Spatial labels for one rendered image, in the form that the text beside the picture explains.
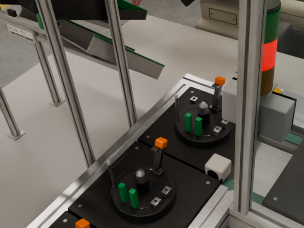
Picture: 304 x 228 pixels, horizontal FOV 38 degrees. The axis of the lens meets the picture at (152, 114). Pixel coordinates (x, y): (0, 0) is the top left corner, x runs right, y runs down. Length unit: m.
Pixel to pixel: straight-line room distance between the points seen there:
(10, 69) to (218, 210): 2.54
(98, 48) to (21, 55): 2.39
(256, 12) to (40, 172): 0.80
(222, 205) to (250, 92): 0.33
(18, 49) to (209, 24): 1.98
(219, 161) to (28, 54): 2.56
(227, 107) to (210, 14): 1.05
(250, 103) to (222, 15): 1.09
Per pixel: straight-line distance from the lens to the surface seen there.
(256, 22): 0.63
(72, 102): 0.96
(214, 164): 0.98
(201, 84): 1.25
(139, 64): 1.15
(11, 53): 3.47
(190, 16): 3.50
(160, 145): 0.92
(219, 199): 0.96
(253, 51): 0.65
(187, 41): 1.61
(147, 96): 1.37
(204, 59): 1.51
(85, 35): 1.17
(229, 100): 0.78
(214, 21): 1.82
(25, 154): 1.30
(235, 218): 0.97
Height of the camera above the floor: 1.73
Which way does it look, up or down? 42 degrees down
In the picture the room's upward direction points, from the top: 8 degrees counter-clockwise
